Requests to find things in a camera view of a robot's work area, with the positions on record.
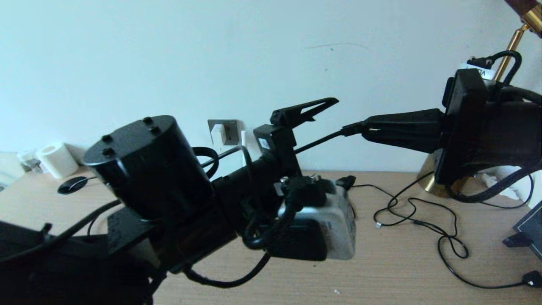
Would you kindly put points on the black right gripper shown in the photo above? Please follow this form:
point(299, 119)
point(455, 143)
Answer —
point(463, 127)

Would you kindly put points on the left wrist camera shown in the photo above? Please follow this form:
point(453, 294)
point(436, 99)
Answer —
point(338, 228)

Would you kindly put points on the white power adapter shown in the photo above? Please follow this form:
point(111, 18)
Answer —
point(218, 134)

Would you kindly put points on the black plastic stand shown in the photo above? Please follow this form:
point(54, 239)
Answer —
point(514, 240)

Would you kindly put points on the crumpled white tissue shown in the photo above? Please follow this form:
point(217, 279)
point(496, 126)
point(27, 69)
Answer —
point(504, 178)

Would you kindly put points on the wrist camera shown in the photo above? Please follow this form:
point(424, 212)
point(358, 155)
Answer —
point(338, 228)
point(474, 70)

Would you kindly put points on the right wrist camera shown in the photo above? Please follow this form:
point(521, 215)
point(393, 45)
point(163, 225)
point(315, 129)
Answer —
point(474, 70)

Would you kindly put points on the brass desk lamp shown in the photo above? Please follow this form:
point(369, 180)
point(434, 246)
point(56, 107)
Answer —
point(533, 19)

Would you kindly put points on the white paper roll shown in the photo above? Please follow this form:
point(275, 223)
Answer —
point(57, 161)

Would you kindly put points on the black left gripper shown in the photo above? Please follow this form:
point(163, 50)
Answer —
point(277, 146)

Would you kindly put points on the small clear jar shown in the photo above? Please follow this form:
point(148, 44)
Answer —
point(29, 161)

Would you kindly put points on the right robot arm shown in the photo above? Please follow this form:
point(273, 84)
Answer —
point(516, 127)

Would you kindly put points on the grey wall socket plate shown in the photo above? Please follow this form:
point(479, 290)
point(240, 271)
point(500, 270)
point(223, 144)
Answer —
point(232, 129)

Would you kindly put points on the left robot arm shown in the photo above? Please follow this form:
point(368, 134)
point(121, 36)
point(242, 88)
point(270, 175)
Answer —
point(144, 169)

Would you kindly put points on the white router with antennas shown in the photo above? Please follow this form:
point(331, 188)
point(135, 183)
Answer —
point(244, 140)

